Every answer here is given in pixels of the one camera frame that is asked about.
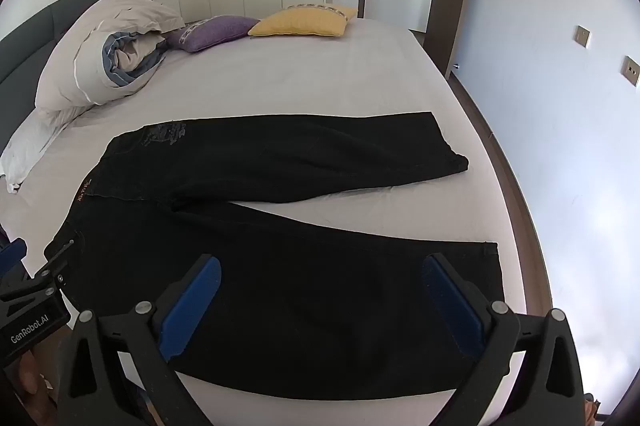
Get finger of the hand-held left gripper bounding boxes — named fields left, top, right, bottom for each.
left=0, top=238, right=29, bottom=280
left=29, top=240, right=77, bottom=302

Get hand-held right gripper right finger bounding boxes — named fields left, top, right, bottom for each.
left=422, top=253, right=586, bottom=426

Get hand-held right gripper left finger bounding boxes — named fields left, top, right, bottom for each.
left=57, top=255, right=222, bottom=426

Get black pants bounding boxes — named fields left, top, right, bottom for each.
left=44, top=111, right=506, bottom=402

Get white pillow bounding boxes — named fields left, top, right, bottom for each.
left=0, top=106, right=96, bottom=194

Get rolled white and blue duvet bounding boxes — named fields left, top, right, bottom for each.
left=35, top=0, right=187, bottom=113

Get grey upholstered headboard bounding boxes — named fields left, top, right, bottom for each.
left=0, top=0, right=153, bottom=88

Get bed with white sheet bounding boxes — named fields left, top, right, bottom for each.
left=0, top=17, right=531, bottom=426

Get purple cushion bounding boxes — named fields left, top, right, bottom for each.
left=165, top=15, right=261, bottom=53

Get yellow cushion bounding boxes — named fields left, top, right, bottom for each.
left=247, top=4, right=359, bottom=38

